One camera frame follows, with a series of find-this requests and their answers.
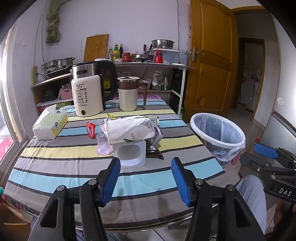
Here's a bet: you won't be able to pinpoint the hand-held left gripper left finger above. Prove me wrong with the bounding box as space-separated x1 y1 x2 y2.
28 157 122 241

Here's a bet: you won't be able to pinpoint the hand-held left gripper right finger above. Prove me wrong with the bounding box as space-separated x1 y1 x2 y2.
171 157 266 241

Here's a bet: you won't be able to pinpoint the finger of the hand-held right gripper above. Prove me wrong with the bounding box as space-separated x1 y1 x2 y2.
253 143 296 166
239 152 296 183

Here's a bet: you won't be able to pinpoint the clear plastic jelly cup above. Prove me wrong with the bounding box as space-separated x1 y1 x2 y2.
96 133 114 156

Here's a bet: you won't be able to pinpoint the white rimmed bin with liner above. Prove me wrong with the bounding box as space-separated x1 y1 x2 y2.
190 113 246 168

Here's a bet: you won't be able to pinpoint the white square plastic container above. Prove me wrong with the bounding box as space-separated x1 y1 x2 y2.
113 140 147 168

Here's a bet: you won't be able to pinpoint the purple snack wrapper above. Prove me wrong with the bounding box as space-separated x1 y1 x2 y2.
146 127 165 160

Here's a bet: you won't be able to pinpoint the white plastic bag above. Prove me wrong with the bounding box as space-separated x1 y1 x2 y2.
104 116 156 145

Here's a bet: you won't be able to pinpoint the red jelly lid wrapper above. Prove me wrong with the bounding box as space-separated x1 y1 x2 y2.
86 122 96 139

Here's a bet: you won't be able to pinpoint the person's leg in grey pants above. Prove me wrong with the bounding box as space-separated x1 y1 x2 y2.
233 175 267 235

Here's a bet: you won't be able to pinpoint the grey refrigerator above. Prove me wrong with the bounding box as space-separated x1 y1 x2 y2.
260 14 296 158

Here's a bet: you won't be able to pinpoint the cream mug with brown band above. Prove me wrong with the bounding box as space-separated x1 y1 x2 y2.
117 76 148 112

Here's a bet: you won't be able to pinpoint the yellow white tissue pack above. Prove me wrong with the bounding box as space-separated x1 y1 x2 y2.
32 104 68 140

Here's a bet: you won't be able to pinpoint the wooden door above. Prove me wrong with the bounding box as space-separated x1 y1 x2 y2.
190 0 238 123

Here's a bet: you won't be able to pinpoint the cream steel electric kettle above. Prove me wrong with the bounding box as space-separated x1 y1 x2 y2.
70 60 117 117

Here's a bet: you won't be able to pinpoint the green printed box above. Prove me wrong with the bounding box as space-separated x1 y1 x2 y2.
38 100 75 114

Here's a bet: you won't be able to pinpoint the pink plastic basket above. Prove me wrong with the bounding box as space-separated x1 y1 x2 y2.
59 88 73 100

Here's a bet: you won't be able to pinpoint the clear plastic bag of goods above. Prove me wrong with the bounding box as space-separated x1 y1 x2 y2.
153 71 173 91

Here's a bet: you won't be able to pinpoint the grey kitchen shelf counter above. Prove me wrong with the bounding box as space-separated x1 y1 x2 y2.
31 62 195 116

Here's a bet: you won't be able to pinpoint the black induction cooker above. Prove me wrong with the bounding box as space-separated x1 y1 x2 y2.
45 66 73 77

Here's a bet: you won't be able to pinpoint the steel pan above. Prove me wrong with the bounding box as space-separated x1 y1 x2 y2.
134 54 154 62

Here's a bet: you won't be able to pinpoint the white plastic tub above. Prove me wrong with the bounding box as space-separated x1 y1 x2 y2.
153 48 180 63

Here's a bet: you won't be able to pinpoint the steel hot pot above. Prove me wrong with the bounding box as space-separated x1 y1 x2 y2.
42 57 75 70

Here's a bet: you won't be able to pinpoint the wooden cutting board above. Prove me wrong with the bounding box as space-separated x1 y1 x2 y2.
84 34 110 62

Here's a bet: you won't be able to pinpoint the steel mixing bowl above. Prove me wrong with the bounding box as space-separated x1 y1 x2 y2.
151 39 175 49

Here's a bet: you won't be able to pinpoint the hanging green cloth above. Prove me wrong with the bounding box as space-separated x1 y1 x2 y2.
46 0 62 43

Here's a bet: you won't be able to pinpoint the window frame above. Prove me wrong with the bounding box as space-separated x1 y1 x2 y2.
0 25 29 167

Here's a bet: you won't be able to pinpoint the brass door handle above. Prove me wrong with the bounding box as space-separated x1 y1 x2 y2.
191 47 205 62

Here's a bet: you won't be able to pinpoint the wall cable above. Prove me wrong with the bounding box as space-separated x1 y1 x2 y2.
177 0 181 65

